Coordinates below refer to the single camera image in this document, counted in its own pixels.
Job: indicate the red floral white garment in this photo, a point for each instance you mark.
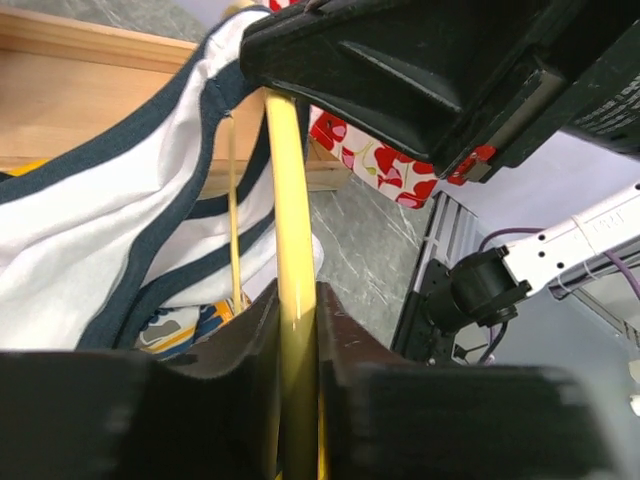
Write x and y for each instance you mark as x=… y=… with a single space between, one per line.
x=408 y=182

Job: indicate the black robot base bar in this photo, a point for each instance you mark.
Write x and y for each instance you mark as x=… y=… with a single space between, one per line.
x=431 y=328

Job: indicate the right wooden clothes rack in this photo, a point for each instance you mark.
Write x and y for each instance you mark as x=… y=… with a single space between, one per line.
x=64 y=81

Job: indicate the white graphic tank top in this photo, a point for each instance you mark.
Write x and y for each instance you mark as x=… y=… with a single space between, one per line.
x=110 y=245

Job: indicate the yellow hanger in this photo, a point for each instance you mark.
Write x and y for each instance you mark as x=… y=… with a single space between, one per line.
x=295 y=210

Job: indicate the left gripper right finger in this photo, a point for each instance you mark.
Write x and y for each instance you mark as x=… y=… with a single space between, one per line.
x=390 y=418

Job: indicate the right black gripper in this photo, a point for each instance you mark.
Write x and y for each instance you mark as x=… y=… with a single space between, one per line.
x=438 y=79

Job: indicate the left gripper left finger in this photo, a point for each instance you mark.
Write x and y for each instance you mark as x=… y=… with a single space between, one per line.
x=209 y=413

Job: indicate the yellow plastic bin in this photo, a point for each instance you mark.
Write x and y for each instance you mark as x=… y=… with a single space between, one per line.
x=24 y=169

